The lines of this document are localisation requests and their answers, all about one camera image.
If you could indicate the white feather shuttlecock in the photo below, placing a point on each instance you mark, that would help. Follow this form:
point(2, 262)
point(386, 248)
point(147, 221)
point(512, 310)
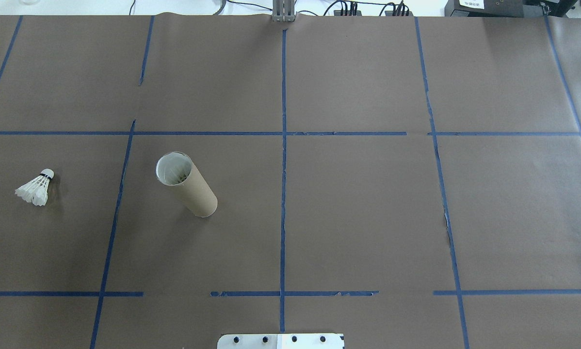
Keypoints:
point(37, 189)
point(176, 175)

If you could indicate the brown cardboard tube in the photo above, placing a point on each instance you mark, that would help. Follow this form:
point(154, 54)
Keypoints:
point(193, 194)

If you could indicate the black box with white label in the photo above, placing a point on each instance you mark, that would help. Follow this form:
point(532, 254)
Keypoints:
point(504, 8)

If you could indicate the aluminium profile post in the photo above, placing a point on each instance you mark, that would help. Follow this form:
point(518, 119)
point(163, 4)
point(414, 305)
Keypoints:
point(283, 12)

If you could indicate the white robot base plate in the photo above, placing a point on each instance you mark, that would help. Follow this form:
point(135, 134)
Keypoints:
point(281, 341)

